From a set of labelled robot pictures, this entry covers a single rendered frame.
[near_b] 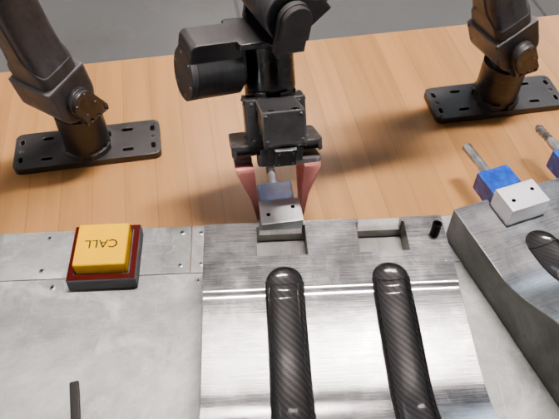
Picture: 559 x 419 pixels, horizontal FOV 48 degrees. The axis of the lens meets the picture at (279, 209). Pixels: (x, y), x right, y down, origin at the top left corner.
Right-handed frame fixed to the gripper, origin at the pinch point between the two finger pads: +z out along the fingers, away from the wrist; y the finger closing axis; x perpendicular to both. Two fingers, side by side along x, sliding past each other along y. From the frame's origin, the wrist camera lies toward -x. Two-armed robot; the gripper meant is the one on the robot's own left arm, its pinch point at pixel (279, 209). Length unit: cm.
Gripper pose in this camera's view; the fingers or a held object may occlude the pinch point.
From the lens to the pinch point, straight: 75.3
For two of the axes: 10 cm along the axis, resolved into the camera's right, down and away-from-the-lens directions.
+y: 9.9, -1.1, 0.9
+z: 0.7, 9.3, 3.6
